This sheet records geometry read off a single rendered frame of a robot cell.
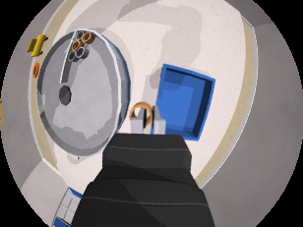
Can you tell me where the blue rectangular tray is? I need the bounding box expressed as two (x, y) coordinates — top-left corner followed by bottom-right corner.
(155, 64), (215, 142)

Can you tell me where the dark grey metal bushing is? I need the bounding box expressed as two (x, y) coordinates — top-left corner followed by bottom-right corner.
(68, 50), (80, 62)
(76, 47), (90, 59)
(76, 31), (85, 41)

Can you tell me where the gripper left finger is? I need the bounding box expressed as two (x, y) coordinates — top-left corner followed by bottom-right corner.
(131, 107), (147, 134)

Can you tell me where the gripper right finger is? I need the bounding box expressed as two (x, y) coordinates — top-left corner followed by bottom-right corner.
(152, 106), (166, 135)

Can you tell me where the bronze bushing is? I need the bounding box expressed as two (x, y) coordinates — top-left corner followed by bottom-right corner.
(129, 101), (152, 126)
(72, 40), (85, 51)
(82, 32), (95, 44)

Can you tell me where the grey round turning table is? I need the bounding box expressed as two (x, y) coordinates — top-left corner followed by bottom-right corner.
(36, 28), (131, 160)

